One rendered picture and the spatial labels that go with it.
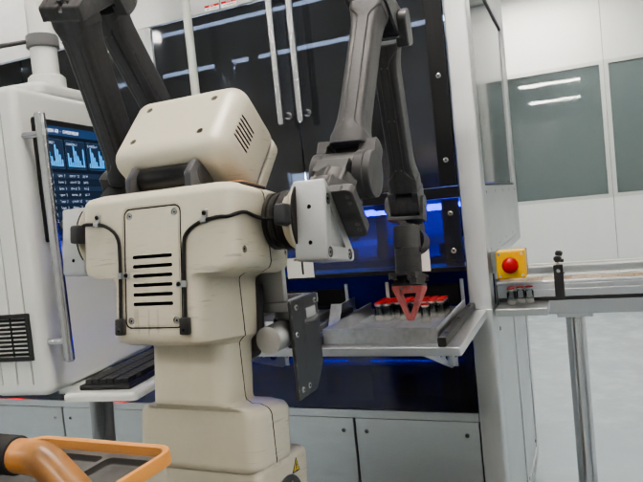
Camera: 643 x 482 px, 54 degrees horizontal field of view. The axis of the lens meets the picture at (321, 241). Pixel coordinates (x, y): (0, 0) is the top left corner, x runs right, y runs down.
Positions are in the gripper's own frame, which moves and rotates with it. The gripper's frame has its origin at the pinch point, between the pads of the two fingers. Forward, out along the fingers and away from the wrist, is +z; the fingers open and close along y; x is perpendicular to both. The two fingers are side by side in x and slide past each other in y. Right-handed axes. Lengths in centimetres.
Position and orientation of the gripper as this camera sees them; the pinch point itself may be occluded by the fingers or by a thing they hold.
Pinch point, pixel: (410, 317)
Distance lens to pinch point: 136.4
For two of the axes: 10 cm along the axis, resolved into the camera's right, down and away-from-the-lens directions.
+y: 3.9, 1.3, 9.1
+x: -9.2, 0.8, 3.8
